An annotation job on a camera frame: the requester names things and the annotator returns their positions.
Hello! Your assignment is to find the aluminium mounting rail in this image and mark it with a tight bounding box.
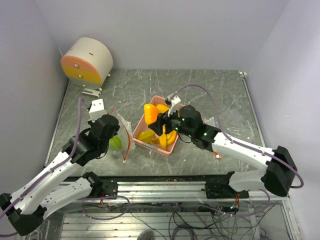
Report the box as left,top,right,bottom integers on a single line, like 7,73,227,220
44,179,291,201

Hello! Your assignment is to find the pink plastic basket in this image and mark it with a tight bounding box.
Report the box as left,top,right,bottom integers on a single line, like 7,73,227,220
131,95,180,158

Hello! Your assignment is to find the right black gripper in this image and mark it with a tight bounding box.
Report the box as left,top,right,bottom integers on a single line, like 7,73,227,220
149,105,194,138

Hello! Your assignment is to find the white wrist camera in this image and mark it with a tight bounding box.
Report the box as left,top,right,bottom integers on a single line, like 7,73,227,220
167,93,181,117
88,99,107,121

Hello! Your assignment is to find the clear zip bag red zipper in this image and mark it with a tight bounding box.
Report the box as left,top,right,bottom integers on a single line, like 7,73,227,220
109,108,135,164

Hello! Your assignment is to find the yellow starfruit slice toy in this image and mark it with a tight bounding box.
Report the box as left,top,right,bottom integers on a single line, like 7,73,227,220
137,130,156,143

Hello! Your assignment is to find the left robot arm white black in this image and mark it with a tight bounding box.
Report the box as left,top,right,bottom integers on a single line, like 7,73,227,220
0,114,120,236

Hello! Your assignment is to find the green round toy fruit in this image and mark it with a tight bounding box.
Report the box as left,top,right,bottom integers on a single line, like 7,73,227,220
109,136,122,151

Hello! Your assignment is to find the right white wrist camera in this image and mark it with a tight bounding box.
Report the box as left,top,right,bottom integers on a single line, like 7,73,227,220
167,93,181,117

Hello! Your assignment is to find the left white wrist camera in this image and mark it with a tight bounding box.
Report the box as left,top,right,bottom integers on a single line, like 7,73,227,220
88,99,107,121

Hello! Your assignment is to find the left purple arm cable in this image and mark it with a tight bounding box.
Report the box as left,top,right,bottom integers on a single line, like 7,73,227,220
0,97,91,237

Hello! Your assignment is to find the round cream drawer box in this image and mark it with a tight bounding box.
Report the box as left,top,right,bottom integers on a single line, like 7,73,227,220
60,37,114,90

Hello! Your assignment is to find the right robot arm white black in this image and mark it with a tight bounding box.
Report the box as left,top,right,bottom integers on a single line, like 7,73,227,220
143,103,297,198

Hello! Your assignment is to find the white metal latch piece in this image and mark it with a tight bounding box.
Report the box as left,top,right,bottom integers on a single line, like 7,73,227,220
82,88,101,99

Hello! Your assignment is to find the yellow toy banana bunch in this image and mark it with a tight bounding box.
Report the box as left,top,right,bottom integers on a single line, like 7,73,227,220
158,124,178,151

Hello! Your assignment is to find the yellow toy mango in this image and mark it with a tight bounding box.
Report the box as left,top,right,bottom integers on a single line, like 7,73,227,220
143,103,159,125

